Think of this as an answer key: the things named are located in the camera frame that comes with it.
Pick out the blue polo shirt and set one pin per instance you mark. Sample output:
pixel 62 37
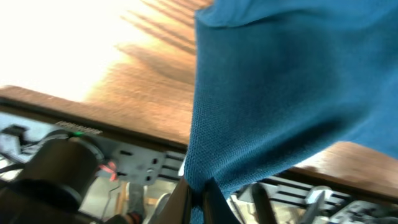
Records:
pixel 312 48

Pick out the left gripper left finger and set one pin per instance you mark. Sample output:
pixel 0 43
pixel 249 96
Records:
pixel 178 208

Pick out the left white clip on rail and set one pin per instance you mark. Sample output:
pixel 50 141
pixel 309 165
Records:
pixel 315 201

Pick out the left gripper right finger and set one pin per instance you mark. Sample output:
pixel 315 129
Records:
pixel 215 207

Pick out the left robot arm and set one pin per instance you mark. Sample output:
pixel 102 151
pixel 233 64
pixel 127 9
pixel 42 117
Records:
pixel 51 186

